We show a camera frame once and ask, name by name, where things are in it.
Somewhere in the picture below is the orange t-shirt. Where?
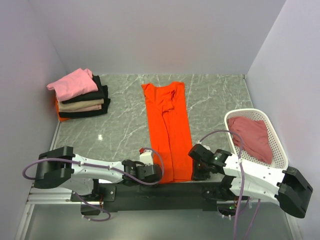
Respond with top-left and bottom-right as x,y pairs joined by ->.
141,81 -> 193,184
54,97 -> 71,122

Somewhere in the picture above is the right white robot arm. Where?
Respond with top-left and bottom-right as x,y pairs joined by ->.
188,144 -> 313,219

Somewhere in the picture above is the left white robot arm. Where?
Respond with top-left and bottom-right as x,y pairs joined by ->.
32,146 -> 164,196

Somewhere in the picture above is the dusty red t-shirt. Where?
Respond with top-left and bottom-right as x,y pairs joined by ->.
227,116 -> 273,165

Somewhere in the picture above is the white perforated laundry basket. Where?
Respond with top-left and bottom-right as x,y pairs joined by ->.
224,108 -> 289,180

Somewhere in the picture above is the folded orange t-shirt bottom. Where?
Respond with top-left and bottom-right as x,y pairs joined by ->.
54,97 -> 71,122

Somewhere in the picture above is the folded beige t-shirt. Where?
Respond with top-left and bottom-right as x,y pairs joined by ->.
57,98 -> 105,113

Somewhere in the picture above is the folded pink t-shirt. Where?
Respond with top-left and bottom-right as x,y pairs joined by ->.
46,68 -> 98,102

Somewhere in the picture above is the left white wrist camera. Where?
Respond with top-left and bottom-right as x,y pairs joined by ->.
139,148 -> 154,166

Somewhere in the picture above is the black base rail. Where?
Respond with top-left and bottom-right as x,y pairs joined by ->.
83,181 -> 237,213

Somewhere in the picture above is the aluminium frame rail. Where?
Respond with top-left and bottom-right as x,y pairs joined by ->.
26,183 -> 76,205

